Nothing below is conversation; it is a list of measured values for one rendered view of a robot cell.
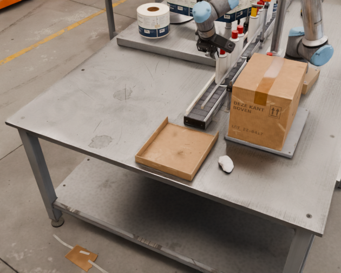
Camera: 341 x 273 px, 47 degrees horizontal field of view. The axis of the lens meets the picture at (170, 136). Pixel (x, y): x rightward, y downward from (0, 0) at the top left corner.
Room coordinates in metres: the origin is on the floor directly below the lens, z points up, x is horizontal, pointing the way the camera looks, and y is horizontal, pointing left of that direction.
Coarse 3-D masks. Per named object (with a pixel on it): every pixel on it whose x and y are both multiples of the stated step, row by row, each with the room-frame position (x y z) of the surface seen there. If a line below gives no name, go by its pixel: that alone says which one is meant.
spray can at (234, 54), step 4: (232, 32) 1.87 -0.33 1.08; (236, 32) 1.87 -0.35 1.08; (232, 36) 1.87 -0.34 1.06; (236, 36) 1.87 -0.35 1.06; (232, 40) 1.86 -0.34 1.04; (236, 40) 1.86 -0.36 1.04; (236, 44) 1.86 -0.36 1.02; (236, 48) 1.86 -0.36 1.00; (232, 52) 1.86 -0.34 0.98; (236, 52) 1.86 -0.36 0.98; (232, 56) 1.86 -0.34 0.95; (236, 56) 1.86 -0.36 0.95; (232, 60) 1.86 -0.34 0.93; (236, 64) 1.87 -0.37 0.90
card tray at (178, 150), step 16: (160, 128) 1.39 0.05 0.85; (176, 128) 1.41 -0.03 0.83; (144, 144) 1.27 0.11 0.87; (160, 144) 1.30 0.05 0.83; (176, 144) 1.30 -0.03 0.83; (192, 144) 1.30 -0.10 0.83; (208, 144) 1.29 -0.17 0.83; (144, 160) 1.18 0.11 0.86; (160, 160) 1.20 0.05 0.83; (176, 160) 1.20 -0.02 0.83; (192, 160) 1.19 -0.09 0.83; (176, 176) 1.11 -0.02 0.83; (192, 176) 1.09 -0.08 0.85
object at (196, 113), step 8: (272, 16) 2.51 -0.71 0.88; (256, 40) 2.18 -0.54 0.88; (248, 48) 2.08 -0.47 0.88; (240, 64) 1.89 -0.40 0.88; (232, 72) 1.82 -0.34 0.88; (208, 88) 1.67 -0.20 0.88; (224, 88) 1.66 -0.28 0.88; (216, 96) 1.59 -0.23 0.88; (200, 104) 1.53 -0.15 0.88; (208, 104) 1.53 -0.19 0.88; (192, 112) 1.47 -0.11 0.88; (200, 112) 1.47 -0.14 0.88; (208, 112) 1.47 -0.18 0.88; (200, 120) 1.41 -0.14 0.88
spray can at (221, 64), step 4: (220, 52) 1.71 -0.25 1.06; (224, 52) 1.71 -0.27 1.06; (220, 56) 1.70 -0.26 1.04; (224, 56) 1.70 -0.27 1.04; (220, 60) 1.70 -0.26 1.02; (224, 60) 1.70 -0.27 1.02; (216, 64) 1.72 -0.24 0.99; (220, 64) 1.70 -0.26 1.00; (224, 64) 1.70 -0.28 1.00; (216, 68) 1.71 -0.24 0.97; (220, 68) 1.70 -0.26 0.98; (224, 68) 1.70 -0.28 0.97; (216, 72) 1.71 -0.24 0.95; (220, 72) 1.70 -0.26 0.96; (224, 72) 1.70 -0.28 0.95; (216, 76) 1.71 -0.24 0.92; (220, 76) 1.70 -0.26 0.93; (216, 80) 1.71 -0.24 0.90; (224, 80) 1.70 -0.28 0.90
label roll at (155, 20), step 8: (144, 8) 2.36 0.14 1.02; (152, 8) 2.38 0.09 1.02; (160, 8) 2.35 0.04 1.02; (168, 8) 2.35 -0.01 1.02; (144, 16) 2.26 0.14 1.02; (152, 16) 2.24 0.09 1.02; (160, 16) 2.25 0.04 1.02; (168, 16) 2.31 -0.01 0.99; (144, 24) 2.26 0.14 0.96; (152, 24) 2.24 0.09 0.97; (160, 24) 2.25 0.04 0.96; (168, 24) 2.30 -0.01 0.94; (144, 32) 2.26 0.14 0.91; (152, 32) 2.24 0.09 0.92; (160, 32) 2.25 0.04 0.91; (168, 32) 2.30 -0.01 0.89
